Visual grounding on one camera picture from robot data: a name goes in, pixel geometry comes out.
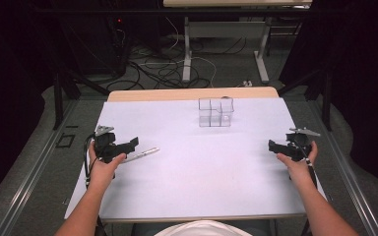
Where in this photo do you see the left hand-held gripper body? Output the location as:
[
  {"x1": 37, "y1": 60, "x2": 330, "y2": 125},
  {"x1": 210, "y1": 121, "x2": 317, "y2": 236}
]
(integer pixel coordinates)
[{"x1": 93, "y1": 125, "x2": 128, "y2": 164}]

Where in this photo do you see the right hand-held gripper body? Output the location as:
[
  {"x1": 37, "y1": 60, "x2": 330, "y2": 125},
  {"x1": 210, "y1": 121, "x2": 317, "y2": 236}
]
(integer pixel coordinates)
[{"x1": 284, "y1": 127, "x2": 322, "y2": 162}]

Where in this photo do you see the silver pen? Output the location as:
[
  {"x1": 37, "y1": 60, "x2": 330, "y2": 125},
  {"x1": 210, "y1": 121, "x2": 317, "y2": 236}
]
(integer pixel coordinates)
[{"x1": 122, "y1": 147, "x2": 161, "y2": 164}]

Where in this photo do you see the clear acrylic organizer box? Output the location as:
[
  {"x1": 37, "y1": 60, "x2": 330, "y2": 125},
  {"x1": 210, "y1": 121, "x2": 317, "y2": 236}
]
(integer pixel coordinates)
[{"x1": 198, "y1": 96, "x2": 235, "y2": 129}]

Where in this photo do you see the person's right hand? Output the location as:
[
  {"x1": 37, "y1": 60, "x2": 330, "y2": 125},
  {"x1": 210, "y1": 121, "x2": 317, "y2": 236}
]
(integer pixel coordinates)
[{"x1": 276, "y1": 141, "x2": 320, "y2": 192}]

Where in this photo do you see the person's left hand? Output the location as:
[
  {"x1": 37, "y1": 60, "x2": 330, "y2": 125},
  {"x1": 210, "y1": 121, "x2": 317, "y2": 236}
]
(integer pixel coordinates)
[{"x1": 88, "y1": 142, "x2": 128, "y2": 195}]

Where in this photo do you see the black metal stand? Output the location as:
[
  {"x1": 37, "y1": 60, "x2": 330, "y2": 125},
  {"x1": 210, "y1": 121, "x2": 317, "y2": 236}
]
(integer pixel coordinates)
[
  {"x1": 51, "y1": 63, "x2": 110, "y2": 131},
  {"x1": 276, "y1": 67, "x2": 335, "y2": 133}
]

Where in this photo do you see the white table mat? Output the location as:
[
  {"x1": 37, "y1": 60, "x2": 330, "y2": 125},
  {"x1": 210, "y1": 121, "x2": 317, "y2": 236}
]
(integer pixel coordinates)
[{"x1": 64, "y1": 97, "x2": 328, "y2": 220}]

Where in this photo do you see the dark curtain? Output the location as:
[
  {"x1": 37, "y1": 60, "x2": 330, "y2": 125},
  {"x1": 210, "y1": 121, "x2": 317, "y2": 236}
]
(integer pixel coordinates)
[
  {"x1": 280, "y1": 0, "x2": 378, "y2": 195},
  {"x1": 0, "y1": 0, "x2": 55, "y2": 211}
]

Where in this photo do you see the black computer tower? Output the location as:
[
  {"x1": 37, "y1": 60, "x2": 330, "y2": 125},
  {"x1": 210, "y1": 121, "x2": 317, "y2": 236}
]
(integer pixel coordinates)
[{"x1": 78, "y1": 13, "x2": 130, "y2": 79}]

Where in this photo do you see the white desk with metal legs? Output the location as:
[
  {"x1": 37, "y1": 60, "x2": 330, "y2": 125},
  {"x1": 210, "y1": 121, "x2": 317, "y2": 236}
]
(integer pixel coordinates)
[{"x1": 162, "y1": 0, "x2": 313, "y2": 85}]

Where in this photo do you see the person's white shirt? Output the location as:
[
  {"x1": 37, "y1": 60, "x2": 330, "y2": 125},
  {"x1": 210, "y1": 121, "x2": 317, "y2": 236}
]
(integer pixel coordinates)
[{"x1": 153, "y1": 219, "x2": 254, "y2": 236}]

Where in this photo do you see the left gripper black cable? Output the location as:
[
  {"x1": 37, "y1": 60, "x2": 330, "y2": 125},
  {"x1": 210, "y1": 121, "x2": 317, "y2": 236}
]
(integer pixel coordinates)
[{"x1": 83, "y1": 132, "x2": 98, "y2": 191}]

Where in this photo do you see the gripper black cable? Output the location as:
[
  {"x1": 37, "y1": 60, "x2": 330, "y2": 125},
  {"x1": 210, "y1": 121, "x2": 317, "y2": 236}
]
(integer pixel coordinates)
[
  {"x1": 293, "y1": 137, "x2": 320, "y2": 191},
  {"x1": 83, "y1": 132, "x2": 98, "y2": 191}
]

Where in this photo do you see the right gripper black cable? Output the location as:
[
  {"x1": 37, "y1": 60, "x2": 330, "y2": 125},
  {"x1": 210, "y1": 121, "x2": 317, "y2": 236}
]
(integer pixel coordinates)
[{"x1": 293, "y1": 137, "x2": 320, "y2": 191}]

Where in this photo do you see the aluminium floor rail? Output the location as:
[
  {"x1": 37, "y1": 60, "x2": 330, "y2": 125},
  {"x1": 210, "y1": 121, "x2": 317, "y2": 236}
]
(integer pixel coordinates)
[
  {"x1": 0, "y1": 98, "x2": 81, "y2": 236},
  {"x1": 309, "y1": 100, "x2": 378, "y2": 236}
]

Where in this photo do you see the bundle of black floor cables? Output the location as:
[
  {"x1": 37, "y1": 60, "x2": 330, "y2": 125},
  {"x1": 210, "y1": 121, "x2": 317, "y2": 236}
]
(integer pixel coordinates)
[{"x1": 105, "y1": 34, "x2": 248, "y2": 91}]

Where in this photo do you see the white floor cable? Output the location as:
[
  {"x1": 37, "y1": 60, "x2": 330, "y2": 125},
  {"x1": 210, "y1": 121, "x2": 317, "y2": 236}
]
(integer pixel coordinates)
[{"x1": 164, "y1": 16, "x2": 219, "y2": 89}]

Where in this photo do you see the black horizontal frame bar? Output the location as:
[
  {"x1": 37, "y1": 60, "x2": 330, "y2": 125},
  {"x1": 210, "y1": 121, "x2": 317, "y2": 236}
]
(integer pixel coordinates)
[{"x1": 33, "y1": 7, "x2": 343, "y2": 16}]

